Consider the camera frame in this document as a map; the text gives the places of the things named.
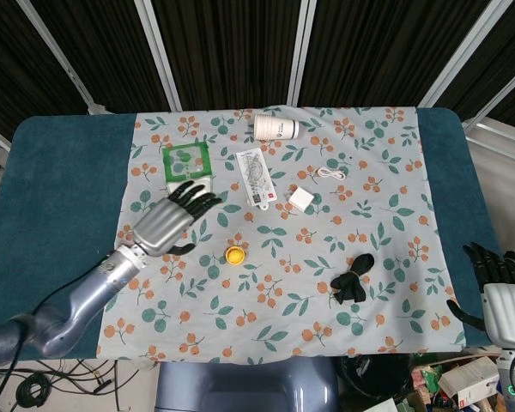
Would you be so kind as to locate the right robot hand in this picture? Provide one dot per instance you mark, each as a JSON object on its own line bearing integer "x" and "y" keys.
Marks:
{"x": 498, "y": 309}

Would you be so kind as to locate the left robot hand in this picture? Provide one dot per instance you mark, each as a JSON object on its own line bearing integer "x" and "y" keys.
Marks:
{"x": 171, "y": 223}

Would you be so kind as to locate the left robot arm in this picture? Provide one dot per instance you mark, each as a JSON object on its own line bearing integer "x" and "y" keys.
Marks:
{"x": 64, "y": 309}

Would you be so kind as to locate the green tissue pack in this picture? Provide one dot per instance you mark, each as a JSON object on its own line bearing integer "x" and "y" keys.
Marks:
{"x": 188, "y": 165}

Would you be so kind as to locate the white cardboard box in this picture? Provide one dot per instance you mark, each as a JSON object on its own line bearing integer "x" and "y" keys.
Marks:
{"x": 470, "y": 379}

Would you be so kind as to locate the ruler set in package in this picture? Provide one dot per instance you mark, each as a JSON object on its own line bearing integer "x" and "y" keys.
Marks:
{"x": 256, "y": 178}

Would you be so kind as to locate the floral tablecloth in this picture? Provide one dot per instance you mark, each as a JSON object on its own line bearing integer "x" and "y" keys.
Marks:
{"x": 283, "y": 232}

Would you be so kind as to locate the teal table mat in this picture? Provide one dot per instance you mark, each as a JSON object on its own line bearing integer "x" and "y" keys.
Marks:
{"x": 56, "y": 193}

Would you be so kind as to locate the white charger block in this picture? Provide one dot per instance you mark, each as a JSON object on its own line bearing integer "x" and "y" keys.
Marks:
{"x": 301, "y": 198}

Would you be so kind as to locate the black trash bag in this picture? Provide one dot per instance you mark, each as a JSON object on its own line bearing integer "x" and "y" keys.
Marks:
{"x": 373, "y": 375}

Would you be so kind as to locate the stack of paper cups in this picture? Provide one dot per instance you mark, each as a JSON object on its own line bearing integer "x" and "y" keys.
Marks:
{"x": 276, "y": 127}

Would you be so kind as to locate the black cloth bundle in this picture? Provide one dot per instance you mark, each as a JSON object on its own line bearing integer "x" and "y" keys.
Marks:
{"x": 351, "y": 280}

